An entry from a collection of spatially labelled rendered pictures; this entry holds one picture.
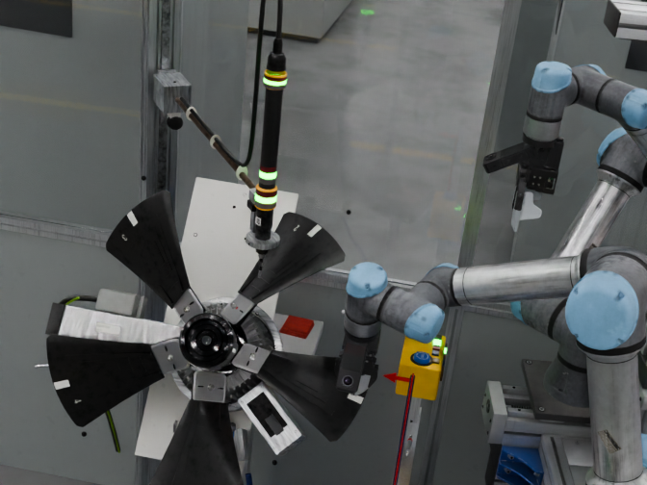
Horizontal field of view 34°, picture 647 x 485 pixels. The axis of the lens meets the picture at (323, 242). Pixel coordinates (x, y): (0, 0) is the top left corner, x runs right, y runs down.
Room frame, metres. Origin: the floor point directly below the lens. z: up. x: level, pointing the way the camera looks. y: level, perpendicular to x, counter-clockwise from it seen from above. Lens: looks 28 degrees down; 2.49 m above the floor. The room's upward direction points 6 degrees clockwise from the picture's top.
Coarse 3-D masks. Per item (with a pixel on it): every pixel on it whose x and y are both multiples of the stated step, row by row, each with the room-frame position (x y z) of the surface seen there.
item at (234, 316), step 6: (240, 294) 2.02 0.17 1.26; (234, 300) 2.01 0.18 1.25; (240, 300) 2.00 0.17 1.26; (246, 300) 1.98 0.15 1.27; (228, 306) 2.00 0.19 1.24; (240, 306) 1.97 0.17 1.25; (246, 306) 1.96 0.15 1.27; (252, 306) 1.95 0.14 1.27; (222, 312) 1.99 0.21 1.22; (228, 312) 1.98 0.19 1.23; (234, 312) 1.96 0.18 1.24; (240, 312) 1.95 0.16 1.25; (246, 312) 1.94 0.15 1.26; (228, 318) 1.95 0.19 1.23; (234, 318) 1.94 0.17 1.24; (240, 318) 1.93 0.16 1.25
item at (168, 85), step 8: (160, 72) 2.50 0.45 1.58; (168, 72) 2.51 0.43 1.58; (160, 80) 2.45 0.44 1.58; (168, 80) 2.46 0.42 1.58; (176, 80) 2.46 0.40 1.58; (184, 80) 2.47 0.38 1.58; (160, 88) 2.43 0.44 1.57; (168, 88) 2.41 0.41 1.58; (176, 88) 2.42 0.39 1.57; (184, 88) 2.43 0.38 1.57; (160, 96) 2.43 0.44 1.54; (168, 96) 2.41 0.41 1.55; (176, 96) 2.42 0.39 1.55; (184, 96) 2.43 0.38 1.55; (160, 104) 2.43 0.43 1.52; (168, 104) 2.41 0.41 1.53; (176, 104) 2.42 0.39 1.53; (168, 112) 2.41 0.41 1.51; (176, 112) 2.42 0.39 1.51
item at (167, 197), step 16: (160, 192) 2.10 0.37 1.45; (144, 208) 2.09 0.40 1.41; (160, 208) 2.08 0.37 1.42; (128, 224) 2.10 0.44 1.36; (144, 224) 2.08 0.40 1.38; (160, 224) 2.06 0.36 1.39; (112, 240) 2.11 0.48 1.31; (144, 240) 2.07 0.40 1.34; (160, 240) 2.05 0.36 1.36; (176, 240) 2.03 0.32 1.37; (128, 256) 2.08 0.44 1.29; (144, 256) 2.06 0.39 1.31; (160, 256) 2.03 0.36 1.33; (176, 256) 2.01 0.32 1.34; (144, 272) 2.05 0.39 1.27; (160, 272) 2.02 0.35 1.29; (176, 272) 2.00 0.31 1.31; (160, 288) 2.02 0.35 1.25; (176, 288) 1.99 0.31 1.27
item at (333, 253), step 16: (288, 224) 2.14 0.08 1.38; (304, 224) 2.12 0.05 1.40; (288, 240) 2.09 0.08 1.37; (304, 240) 2.07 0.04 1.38; (320, 240) 2.06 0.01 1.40; (272, 256) 2.07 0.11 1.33; (288, 256) 2.04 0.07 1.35; (304, 256) 2.03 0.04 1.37; (320, 256) 2.02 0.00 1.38; (336, 256) 2.01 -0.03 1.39; (256, 272) 2.05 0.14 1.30; (272, 272) 2.01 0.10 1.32; (288, 272) 2.00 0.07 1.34; (304, 272) 1.98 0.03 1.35; (240, 288) 2.04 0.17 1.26; (256, 288) 1.99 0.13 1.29; (272, 288) 1.97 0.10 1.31
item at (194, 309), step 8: (184, 296) 1.99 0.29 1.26; (192, 296) 1.97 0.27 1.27; (176, 304) 2.00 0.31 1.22; (184, 304) 1.98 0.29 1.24; (192, 304) 1.97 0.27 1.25; (176, 312) 2.00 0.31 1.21; (184, 312) 1.98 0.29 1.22; (192, 312) 1.97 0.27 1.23; (200, 312) 1.95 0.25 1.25; (184, 320) 1.98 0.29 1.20
